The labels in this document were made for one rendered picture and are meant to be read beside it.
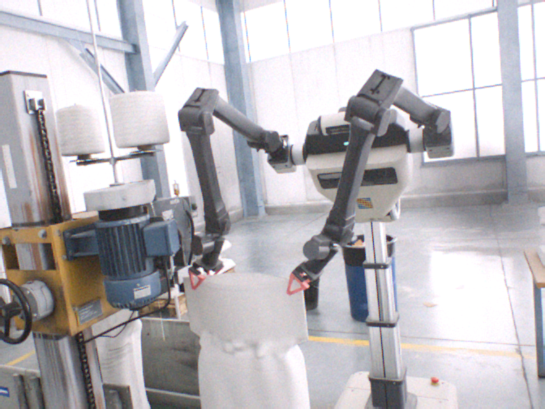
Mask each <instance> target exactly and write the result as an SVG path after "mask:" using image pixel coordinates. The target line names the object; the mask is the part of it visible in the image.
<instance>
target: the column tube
mask: <svg viewBox="0 0 545 409"><path fill-rule="evenodd" d="M24 90H29V91H38V92H41V94H42V98H45V102H46V107H47V110H45V114H44V116H45V121H46V124H45V125H46V127H47V132H48V138H49V144H50V147H49V148H50V150H51V154H52V161H53V164H54V173H55V177H56V184H57V186H58V194H59V200H60V205H61V209H62V217H63V221H64V222H69V221H73V217H72V213H71V204H70V200H69V195H68V190H67V181H66V176H65V171H64V167H63V162H62V154H61V149H60V144H59V139H58V130H57V126H56V121H55V116H54V108H53V102H52V98H51V93H50V88H49V80H48V79H47V78H42V77H35V76H29V75H16V74H6V75H2V76H0V168H1V172H2V181H3V185H4V189H5V193H6V202H7V206H8V210H9V214H10V219H11V227H12V230H13V229H29V228H41V227H49V226H52V225H55V222H54V214H53V209H52V204H51V199H50V193H49V187H48V184H49V183H48V181H47V177H46V170H45V164H44V158H43V155H42V147H41V142H40V136H39V132H38V125H37V123H36V114H28V112H27V106H26V102H25V98H24ZM6 144H9V147H10V151H11V160H12V164H13V169H14V173H15V181H16V186H17V188H10V184H9V180H8V176H7V172H6V163H5V159H4V155H3V151H2V145H6ZM15 248H16V252H17V257H18V261H19V269H20V270H48V269H53V268H56V264H55V260H54V252H53V247H52V243H16V244H15ZM32 336H33V340H34V345H35V349H36V357H37V361H38V366H39V370H40V375H41V382H42V386H43V391H44V396H45V403H46V407H47V409H88V402H87V394H86V392H85V388H84V386H85V384H84V379H83V373H82V370H81V363H80V361H79V352H78V347H77V345H78V344H77V342H76V338H75V335H73V336H68V335H65V334H51V333H42V332H34V331H32ZM85 345H86V349H87V350H86V352H87V354H88V363H89V367H90V373H91V377H92V385H93V393H94V394H95V399H96V400H95V403H96V405H97V409H106V406H105V398H104V393H103V388H102V384H101V374H100V370H99V365H98V360H97V352H96V347H95V342H94V339H93V340H92V341H90V342H89V343H86V344H85Z"/></svg>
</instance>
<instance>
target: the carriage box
mask: <svg viewBox="0 0 545 409"><path fill-rule="evenodd" d="M72 217H73V221H69V222H63V223H59V224H56V225H52V226H49V227H41V228H29V229H13V230H12V227H11V226H7V227H3V228H0V250H1V255H2V263H3V267H4V271H5V275H6V279H9V280H11V281H12V282H13V283H15V284H16V285H17V286H21V285H23V284H26V282H29V281H41V282H43V283H44V284H46V285H47V286H48V288H49V289H50V290H51V292H52V295H53V297H54V309H53V312H51V313H50V314H49V315H48V316H46V317H44V318H41V319H40V320H38V321H34V322H33V323H32V329H31V331H34V332H42V333H51V334H65V335H68V336H73V335H75V334H77V333H78V332H80V331H81V330H83V329H86V328H88V327H89V326H91V325H94V324H96V323H97V322H99V321H102V320H104V319H105V318H107V317H109V316H111V315H113V314H115V313H116V312H119V311H121V310H122V309H118V308H113V307H112V306H111V305H110V304H109V303H108V301H107V298H106V293H105V286H103V283H104V282H103V280H104V278H105V277H107V276H105V275H103V273H102V272H101V263H100V258H99V254H96V255H88V256H84V257H81V258H79V259H76V260H68V259H67V253H66V249H65V243H64V238H63V234H62V232H63V231H65V230H69V229H72V228H76V227H79V226H86V225H89V224H93V223H94V222H95V221H98V220H100V218H99V216H98V211H86V210H84V211H80V212H76V213H72ZM16 243H52V247H53V252H54V260H55V264H56V268H53V269H48V270H20V269H19V261H18V257H17V252H16V248H15V244H16ZM99 299H101V306H102V312H103V314H101V315H100V316H97V317H95V318H93V319H91V320H90V321H87V322H85V323H83V324H82V325H81V324H80V323H79V315H78V311H77V310H78V309H80V308H82V307H84V306H86V305H88V304H91V303H93V302H95V301H97V300H99ZM14 321H15V328H16V330H18V331H20V330H24V326H25V321H23V320H22V319H21V318H18V316H14Z"/></svg>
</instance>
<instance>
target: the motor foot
mask: <svg viewBox="0 0 545 409"><path fill-rule="evenodd" d="M95 228H96V227H95V226H94V223H93V224H89V225H86V226H79V227H76V228H72V229H69V230H65V231H63V232H62V234H63V238H64V243H65V249H66V253H67V259H68V260H76V259H79V258H81V257H84V256H88V255H96V254H99V253H98V248H97V239H96V235H95V230H94V229H95Z"/></svg>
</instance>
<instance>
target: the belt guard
mask: <svg viewBox="0 0 545 409"><path fill-rule="evenodd" d="M126 184H128V183H126ZM155 194H156V189H155V184H154V180H153V179H149V180H142V182H139V181H136V182H133V184H128V185H122V186H121V185H119V186H113V187H104V188H100V189H96V190H91V191H87V192H84V193H83V195H84V203H85V208H86V211H101V210H108V209H120V208H126V207H131V206H136V205H143V204H147V203H150V202H152V201H153V198H154V196H155Z"/></svg>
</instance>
